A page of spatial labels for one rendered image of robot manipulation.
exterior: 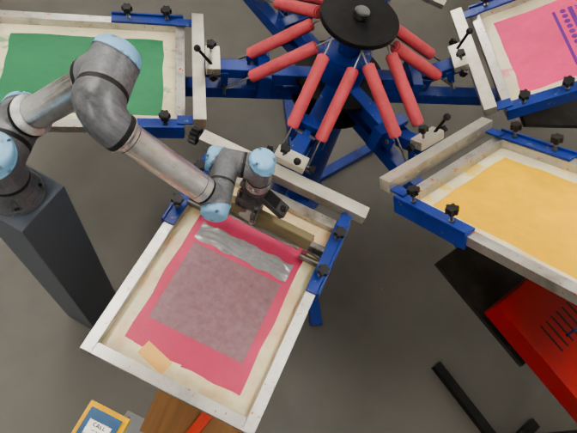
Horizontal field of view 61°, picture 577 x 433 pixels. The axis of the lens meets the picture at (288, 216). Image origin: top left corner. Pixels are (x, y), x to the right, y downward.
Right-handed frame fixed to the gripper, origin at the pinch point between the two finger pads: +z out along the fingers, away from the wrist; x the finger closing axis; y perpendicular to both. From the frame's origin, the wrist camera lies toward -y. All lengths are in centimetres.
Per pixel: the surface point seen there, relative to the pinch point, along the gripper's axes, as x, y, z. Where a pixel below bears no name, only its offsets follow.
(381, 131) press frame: -62, -27, 4
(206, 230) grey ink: 6.7, 15.0, 13.0
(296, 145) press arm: -38.0, 0.6, 4.9
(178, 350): 47.3, 3.0, 13.6
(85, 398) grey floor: 70, 43, 109
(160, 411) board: 60, 8, 107
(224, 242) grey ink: 7.9, 7.2, 12.8
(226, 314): 30.4, -5.3, 13.5
